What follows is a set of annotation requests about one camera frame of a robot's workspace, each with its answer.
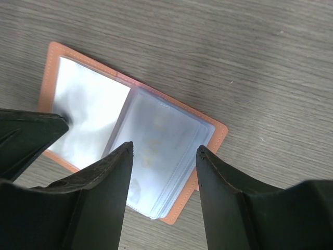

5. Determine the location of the pink leather card holder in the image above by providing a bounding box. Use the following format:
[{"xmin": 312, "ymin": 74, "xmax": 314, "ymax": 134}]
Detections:
[{"xmin": 38, "ymin": 42, "xmax": 228, "ymax": 224}]

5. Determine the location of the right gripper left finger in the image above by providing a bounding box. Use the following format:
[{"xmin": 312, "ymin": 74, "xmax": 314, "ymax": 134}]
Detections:
[{"xmin": 1, "ymin": 142, "xmax": 133, "ymax": 249}]

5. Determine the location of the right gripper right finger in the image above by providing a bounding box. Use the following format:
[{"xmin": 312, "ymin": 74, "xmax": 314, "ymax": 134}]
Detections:
[{"xmin": 196, "ymin": 146, "xmax": 332, "ymax": 249}]

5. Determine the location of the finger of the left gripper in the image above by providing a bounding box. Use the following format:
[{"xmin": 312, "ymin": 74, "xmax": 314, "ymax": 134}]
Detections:
[{"xmin": 1, "ymin": 109, "xmax": 69, "ymax": 181}]

